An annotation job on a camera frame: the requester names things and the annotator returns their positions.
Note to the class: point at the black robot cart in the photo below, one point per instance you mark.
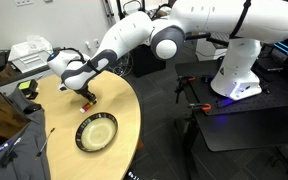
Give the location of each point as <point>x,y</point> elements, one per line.
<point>250,130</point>

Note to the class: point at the grey cloth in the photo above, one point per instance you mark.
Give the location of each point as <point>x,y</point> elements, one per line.
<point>24,160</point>

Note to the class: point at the white wall outlet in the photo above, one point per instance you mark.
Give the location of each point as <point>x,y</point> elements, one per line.
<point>23,2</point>

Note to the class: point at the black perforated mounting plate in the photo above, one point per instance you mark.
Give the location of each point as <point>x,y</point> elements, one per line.
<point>267,100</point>

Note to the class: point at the black cabinet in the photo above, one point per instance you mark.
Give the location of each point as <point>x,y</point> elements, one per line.
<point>147,61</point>

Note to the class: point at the thin black pen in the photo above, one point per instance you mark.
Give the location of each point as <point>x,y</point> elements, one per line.
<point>45,141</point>

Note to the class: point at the black bowl with cream inside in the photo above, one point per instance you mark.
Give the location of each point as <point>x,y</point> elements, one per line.
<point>80,133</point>

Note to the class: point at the white plastic tray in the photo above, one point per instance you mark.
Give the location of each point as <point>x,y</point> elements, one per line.
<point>30,55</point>

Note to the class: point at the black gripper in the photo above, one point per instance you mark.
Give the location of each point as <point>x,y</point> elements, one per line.
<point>82,91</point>

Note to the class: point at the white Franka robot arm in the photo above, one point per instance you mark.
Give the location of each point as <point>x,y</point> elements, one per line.
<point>250,20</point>

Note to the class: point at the black computer mouse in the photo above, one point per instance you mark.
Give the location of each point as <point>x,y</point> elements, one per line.
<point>32,108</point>

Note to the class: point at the black device with green label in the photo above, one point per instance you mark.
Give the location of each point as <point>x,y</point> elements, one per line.
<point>28,87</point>

